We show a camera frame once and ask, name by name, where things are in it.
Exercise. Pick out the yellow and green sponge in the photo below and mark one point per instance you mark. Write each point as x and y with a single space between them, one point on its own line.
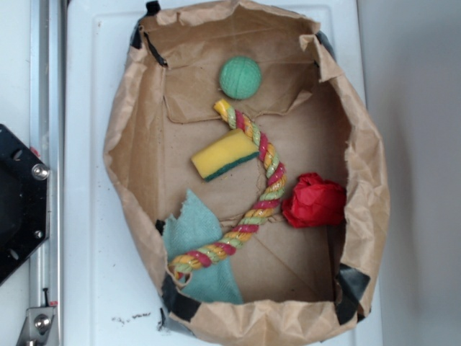
227 152

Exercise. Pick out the green rubber ball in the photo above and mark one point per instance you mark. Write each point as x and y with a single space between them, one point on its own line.
240 77

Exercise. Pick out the aluminium frame rail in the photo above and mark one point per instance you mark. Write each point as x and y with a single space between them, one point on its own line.
47 120

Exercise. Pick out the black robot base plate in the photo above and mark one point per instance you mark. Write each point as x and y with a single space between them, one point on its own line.
24 203

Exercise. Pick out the crumpled red paper ball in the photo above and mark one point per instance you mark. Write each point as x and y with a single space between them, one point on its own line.
315 202

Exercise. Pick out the metal corner bracket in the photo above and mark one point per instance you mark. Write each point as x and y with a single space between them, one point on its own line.
39 327

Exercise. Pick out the multicolour twisted rope toy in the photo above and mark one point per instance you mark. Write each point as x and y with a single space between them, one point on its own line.
211 254

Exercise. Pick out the teal green cloth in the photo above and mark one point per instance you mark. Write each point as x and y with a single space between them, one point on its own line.
196 226

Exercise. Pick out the brown paper bag bin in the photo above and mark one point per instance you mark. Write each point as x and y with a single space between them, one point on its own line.
298 285

